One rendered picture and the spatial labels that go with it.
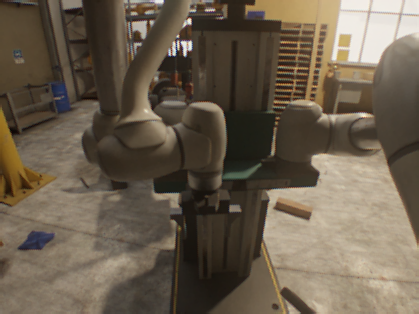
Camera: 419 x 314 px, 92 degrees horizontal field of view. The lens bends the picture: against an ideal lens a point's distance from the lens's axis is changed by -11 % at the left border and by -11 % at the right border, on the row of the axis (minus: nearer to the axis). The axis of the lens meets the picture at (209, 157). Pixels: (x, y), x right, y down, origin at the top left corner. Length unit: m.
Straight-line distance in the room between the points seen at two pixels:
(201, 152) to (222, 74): 0.54
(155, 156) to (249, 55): 0.66
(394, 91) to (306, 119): 0.55
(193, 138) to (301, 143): 0.50
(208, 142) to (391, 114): 0.33
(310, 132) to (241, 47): 0.43
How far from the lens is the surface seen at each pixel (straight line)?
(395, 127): 0.30
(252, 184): 0.89
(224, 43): 0.97
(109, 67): 0.66
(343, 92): 6.07
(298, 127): 0.85
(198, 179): 0.54
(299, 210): 2.67
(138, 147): 0.44
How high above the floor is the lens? 1.68
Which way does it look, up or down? 27 degrees down
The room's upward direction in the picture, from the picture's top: straight up
